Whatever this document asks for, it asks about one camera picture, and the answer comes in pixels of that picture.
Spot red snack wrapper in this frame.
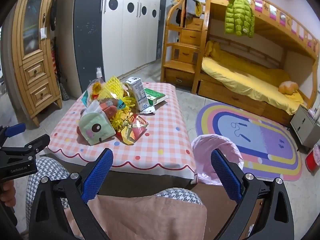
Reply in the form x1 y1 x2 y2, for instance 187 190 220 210
116 114 149 145

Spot wooden glass-door cabinet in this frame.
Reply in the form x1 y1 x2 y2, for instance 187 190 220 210
11 0 62 126

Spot green cartoon tissue pouch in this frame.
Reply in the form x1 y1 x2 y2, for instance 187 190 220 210
78 100 116 146

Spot clear snack bag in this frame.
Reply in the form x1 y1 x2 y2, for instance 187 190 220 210
81 77 105 107

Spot green puffer jacket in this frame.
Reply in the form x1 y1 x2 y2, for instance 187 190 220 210
225 0 255 38

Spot houndstooth trousers leg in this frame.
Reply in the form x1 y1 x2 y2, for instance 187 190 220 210
25 155 71 228

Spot grey nightstand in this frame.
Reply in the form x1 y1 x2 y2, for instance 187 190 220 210
290 105 320 148

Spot pink-lined trash bin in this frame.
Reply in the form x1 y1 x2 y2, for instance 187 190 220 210
190 134 245 186

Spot wooden bunk bed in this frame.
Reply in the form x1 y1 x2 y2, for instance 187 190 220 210
192 0 319 126

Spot white grey wardrobe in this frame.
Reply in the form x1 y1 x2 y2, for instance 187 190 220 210
73 0 161 90

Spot clothes pile on stairs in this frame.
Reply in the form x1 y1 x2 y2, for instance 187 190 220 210
171 0 203 17

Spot yellow foam fruit net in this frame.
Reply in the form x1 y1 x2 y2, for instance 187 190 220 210
98 76 136 132

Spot green medicine box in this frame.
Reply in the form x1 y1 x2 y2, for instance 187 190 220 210
144 88 168 106

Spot white spray bottle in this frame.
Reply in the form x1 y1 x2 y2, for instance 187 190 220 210
96 67 103 79

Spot pink checkered tablecloth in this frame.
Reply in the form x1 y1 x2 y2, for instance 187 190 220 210
47 83 196 180

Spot wooden stair drawers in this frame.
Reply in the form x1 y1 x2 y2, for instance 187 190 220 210
161 0 203 88

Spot person's left hand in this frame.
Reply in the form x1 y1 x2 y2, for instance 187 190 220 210
1 180 16 207

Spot white milk carton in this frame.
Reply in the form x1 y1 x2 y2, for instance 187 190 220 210
124 77 150 112

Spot orange plush toy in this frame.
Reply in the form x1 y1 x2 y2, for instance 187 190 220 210
278 81 299 95

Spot yellow bed sheet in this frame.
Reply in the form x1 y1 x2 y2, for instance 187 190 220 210
202 50 304 115

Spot rainbow oval rug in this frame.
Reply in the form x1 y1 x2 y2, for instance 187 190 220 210
196 102 302 181

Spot red trash bin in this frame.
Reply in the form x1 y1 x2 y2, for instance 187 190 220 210
305 144 320 173

